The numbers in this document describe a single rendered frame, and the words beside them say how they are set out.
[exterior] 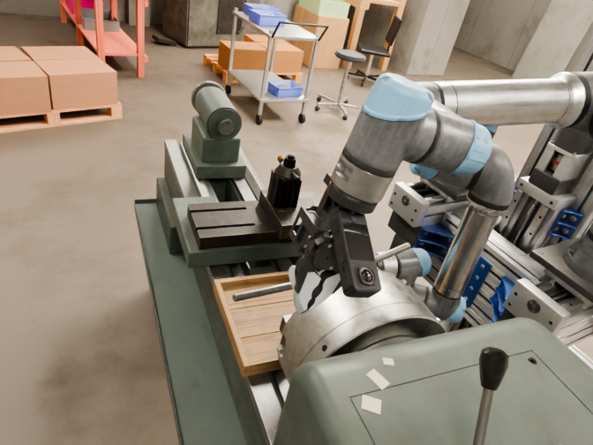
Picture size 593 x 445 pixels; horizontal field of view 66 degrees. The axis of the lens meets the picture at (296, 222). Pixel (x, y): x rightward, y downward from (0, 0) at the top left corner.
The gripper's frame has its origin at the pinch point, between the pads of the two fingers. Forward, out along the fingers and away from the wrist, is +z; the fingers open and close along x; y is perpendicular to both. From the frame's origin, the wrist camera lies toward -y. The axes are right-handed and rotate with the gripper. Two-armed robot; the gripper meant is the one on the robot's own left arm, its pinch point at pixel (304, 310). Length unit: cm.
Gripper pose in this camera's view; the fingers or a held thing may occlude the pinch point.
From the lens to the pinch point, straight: 70.0
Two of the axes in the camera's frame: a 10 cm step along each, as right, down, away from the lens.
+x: -8.6, -1.0, -5.1
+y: -3.7, -5.7, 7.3
